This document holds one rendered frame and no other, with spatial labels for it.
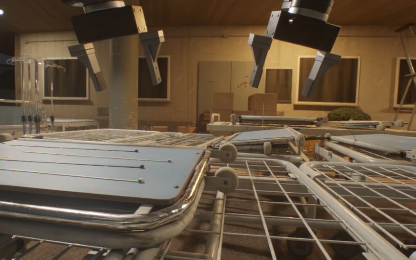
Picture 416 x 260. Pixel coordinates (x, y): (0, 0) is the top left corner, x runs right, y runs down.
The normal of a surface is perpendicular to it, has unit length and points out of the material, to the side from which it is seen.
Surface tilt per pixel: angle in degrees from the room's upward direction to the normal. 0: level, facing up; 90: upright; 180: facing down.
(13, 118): 90
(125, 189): 5
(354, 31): 90
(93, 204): 3
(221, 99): 90
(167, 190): 5
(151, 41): 113
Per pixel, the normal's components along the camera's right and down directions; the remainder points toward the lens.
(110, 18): -0.10, 0.46
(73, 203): 0.02, -0.99
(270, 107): 0.01, 0.07
